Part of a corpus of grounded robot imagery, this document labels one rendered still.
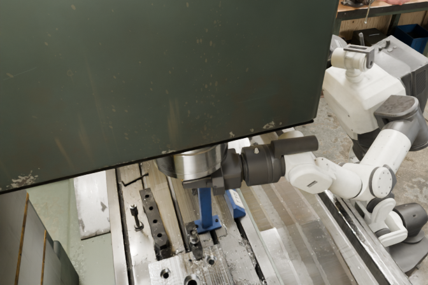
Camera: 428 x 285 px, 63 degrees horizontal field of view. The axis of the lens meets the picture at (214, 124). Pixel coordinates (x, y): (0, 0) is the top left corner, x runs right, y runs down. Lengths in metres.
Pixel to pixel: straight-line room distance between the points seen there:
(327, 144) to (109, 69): 2.69
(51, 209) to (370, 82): 1.55
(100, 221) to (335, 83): 1.17
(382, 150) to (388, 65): 0.36
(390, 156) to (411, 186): 1.88
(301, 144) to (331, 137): 2.36
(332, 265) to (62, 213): 1.26
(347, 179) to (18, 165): 0.70
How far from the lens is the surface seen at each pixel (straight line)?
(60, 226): 1.89
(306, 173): 0.76
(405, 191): 2.88
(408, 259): 2.32
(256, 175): 0.76
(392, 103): 1.20
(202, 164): 0.65
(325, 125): 3.23
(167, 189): 1.45
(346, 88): 1.28
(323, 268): 1.49
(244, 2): 0.46
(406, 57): 1.35
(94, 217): 1.75
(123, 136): 0.52
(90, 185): 1.80
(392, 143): 1.09
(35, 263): 1.12
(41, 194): 2.06
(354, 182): 0.93
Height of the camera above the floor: 2.00
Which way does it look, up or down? 40 degrees down
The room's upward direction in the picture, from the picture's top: 2 degrees counter-clockwise
